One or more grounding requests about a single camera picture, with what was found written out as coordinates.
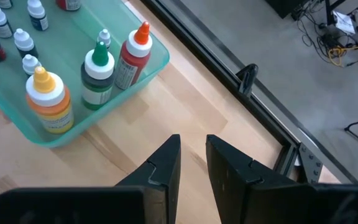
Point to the black aluminium frame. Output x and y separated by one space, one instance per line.
217 65

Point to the green translucent tray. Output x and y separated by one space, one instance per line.
64 40

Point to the black frame clip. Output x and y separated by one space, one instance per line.
247 81

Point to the large yellow-tipped colouring bottle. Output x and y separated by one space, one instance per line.
51 109

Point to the large dark red colouring bottle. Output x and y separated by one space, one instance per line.
68 4

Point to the white paper sheet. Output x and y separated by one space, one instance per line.
343 21

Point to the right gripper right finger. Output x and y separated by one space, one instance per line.
238 193

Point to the large red bottle orange tip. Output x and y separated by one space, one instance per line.
130 65

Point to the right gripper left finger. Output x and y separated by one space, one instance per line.
163 186

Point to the black case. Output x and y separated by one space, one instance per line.
284 7

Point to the large green-tipped colouring bottle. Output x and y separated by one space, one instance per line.
96 84

